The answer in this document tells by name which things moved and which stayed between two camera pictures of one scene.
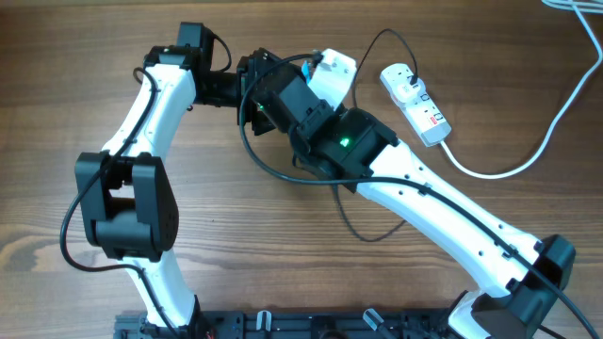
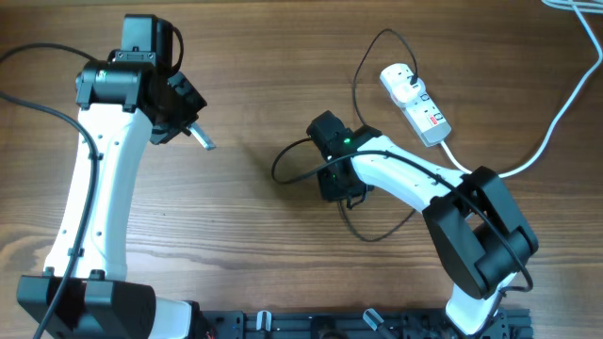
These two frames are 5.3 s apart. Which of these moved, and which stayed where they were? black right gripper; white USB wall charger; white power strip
Moved: black right gripper
Stayed: white power strip; white USB wall charger
